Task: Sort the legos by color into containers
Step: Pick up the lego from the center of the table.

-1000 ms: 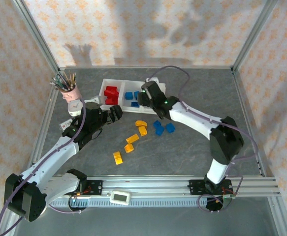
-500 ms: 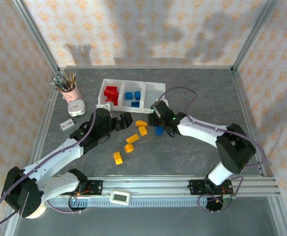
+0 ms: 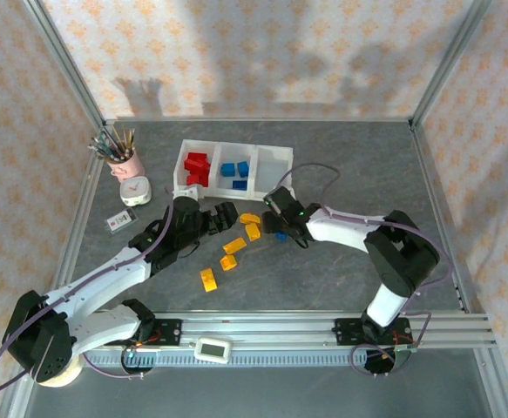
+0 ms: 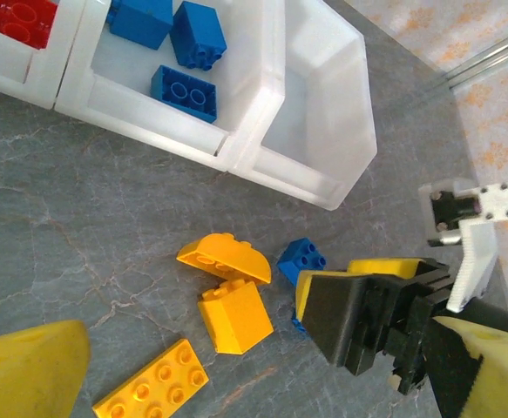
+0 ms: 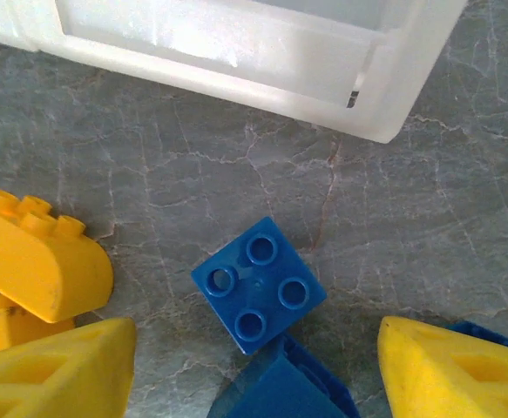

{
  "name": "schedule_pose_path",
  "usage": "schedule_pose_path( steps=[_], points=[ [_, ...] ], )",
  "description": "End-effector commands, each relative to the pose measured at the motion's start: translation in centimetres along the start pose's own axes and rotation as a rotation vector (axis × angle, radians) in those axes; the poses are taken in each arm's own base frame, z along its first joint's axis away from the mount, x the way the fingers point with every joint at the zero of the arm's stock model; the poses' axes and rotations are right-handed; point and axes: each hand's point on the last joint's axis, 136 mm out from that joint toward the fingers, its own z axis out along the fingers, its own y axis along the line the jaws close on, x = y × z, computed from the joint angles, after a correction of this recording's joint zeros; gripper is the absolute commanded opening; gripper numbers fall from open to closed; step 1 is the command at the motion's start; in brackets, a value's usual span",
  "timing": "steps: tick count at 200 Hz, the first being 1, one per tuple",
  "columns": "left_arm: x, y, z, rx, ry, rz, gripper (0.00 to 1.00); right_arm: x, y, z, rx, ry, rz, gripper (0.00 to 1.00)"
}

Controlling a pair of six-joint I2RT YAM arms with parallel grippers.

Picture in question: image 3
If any white plastic bin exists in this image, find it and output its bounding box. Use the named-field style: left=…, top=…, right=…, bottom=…
left=212, top=141, right=259, bottom=200
left=251, top=144, right=295, bottom=202
left=172, top=138, right=222, bottom=199

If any white square clock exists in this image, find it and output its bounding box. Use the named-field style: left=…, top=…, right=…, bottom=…
left=119, top=176, right=153, bottom=207

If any small white card device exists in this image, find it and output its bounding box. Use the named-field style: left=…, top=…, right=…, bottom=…
left=104, top=208, right=139, bottom=235

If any pink pencil cup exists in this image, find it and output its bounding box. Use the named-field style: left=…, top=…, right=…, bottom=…
left=105, top=147, right=146, bottom=181

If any white digital timer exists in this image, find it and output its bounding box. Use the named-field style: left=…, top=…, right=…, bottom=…
left=193, top=337, right=233, bottom=363

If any aluminum base rail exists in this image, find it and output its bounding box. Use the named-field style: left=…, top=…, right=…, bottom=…
left=96, top=311, right=497, bottom=349

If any aluminum table edge rail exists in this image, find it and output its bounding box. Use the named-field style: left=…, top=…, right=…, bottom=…
left=409, top=122, right=508, bottom=418
left=104, top=116, right=416, bottom=125
left=0, top=124, right=115, bottom=418

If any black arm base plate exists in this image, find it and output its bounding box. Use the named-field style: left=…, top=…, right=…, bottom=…
left=334, top=317, right=412, bottom=347
left=118, top=317, right=183, bottom=347

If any grey slotted cable duct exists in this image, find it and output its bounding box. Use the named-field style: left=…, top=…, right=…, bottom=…
left=83, top=350, right=368, bottom=367

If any aluminum frame post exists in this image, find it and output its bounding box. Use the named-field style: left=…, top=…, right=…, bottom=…
left=409, top=0, right=493, bottom=128
left=22, top=0, right=107, bottom=128

